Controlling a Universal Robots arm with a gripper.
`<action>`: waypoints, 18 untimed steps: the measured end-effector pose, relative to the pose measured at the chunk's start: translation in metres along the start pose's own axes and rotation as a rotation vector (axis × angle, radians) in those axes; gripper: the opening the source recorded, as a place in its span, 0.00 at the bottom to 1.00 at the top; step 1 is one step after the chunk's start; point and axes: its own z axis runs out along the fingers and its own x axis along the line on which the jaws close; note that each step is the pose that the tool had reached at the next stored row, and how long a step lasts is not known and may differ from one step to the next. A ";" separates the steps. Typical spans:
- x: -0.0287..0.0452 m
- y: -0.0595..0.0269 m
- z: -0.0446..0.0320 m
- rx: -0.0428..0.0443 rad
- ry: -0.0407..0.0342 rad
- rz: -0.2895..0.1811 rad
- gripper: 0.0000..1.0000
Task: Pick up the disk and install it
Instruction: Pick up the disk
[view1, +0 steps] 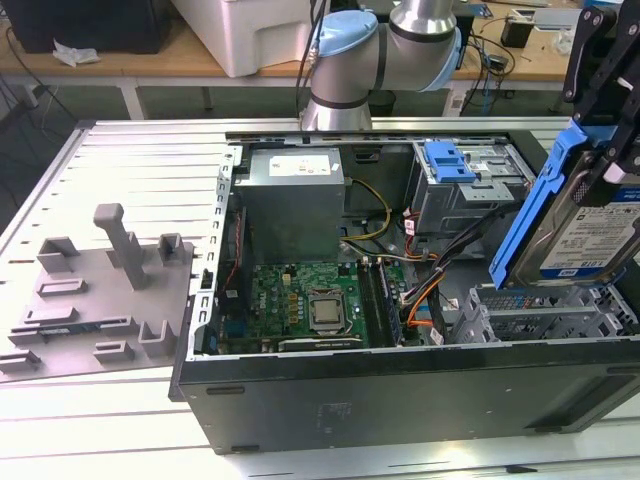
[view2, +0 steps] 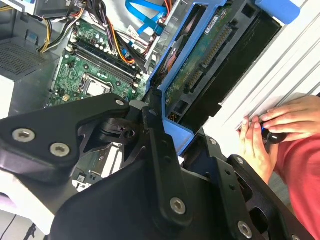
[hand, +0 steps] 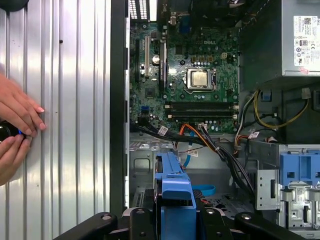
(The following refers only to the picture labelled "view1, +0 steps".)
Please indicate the clear plastic bags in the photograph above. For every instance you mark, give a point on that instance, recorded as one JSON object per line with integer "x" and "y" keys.
{"x": 560, "y": 42}

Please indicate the hard disk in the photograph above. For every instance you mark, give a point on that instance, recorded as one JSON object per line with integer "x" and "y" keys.
{"x": 590, "y": 240}

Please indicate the RAM stick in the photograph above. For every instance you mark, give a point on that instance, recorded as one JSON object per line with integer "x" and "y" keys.
{"x": 65, "y": 330}
{"x": 367, "y": 305}
{"x": 390, "y": 305}

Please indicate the white foam box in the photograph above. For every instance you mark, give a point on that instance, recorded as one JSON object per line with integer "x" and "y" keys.
{"x": 240, "y": 35}

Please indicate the green motherboard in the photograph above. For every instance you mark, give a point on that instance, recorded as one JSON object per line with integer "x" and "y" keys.
{"x": 280, "y": 285}

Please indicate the small black cube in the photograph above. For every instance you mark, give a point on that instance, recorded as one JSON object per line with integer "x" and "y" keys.
{"x": 516, "y": 34}

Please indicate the crumpled white paper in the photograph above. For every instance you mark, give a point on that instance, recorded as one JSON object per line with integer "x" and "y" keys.
{"x": 75, "y": 54}

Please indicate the large black box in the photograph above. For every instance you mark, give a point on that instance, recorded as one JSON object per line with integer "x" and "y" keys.
{"x": 100, "y": 25}

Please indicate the grey optical drive cage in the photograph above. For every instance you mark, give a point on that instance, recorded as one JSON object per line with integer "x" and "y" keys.
{"x": 450, "y": 210}

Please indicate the grey parts rack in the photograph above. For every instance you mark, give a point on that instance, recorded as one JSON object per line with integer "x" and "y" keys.
{"x": 100, "y": 310}

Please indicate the wooden desk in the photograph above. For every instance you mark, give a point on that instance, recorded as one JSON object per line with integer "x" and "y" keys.
{"x": 150, "y": 62}

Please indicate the CPU socket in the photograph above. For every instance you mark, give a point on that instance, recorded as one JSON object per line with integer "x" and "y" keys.
{"x": 326, "y": 329}

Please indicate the black bin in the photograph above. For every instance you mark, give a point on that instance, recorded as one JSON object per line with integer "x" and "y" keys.
{"x": 384, "y": 102}

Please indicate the black case fan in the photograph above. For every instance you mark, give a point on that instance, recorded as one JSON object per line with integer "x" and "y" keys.
{"x": 231, "y": 250}

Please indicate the blue drive latch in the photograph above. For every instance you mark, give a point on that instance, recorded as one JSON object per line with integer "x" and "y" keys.
{"x": 447, "y": 162}

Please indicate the black PC case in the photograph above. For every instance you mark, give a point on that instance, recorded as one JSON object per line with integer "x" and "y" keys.
{"x": 400, "y": 400}

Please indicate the black graphics card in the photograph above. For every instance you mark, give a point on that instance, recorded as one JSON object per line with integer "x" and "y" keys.
{"x": 320, "y": 344}

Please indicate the grey power supply unit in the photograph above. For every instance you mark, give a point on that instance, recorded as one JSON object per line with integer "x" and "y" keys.
{"x": 290, "y": 215}

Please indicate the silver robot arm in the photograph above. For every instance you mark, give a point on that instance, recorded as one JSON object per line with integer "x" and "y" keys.
{"x": 350, "y": 65}

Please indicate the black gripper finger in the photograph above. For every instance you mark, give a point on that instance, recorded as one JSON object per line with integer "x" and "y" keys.
{"x": 587, "y": 55}
{"x": 620, "y": 125}

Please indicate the silver CPU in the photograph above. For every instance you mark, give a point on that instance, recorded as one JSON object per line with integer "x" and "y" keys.
{"x": 326, "y": 312}

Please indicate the black tower box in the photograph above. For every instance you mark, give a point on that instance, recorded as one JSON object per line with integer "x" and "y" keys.
{"x": 467, "y": 30}

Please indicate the metal disk bay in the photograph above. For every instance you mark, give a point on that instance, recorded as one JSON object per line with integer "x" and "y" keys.
{"x": 540, "y": 320}

